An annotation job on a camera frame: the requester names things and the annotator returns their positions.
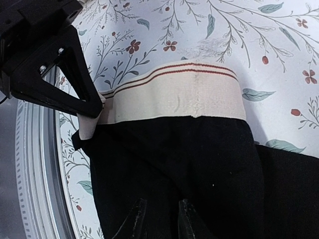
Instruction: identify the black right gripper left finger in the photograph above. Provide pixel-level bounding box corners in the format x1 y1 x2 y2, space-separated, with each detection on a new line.
113 199 147 239

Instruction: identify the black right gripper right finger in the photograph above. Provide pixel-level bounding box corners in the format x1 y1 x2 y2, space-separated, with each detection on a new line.
178 199 216 239

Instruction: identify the front aluminium rail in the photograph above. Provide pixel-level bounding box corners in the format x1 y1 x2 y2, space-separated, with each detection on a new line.
15 101 75 239

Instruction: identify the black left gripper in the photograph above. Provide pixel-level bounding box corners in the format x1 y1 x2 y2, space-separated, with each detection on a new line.
0 0 102 118

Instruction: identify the floral patterned table mat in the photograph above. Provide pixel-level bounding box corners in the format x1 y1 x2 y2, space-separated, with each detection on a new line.
59 0 319 239

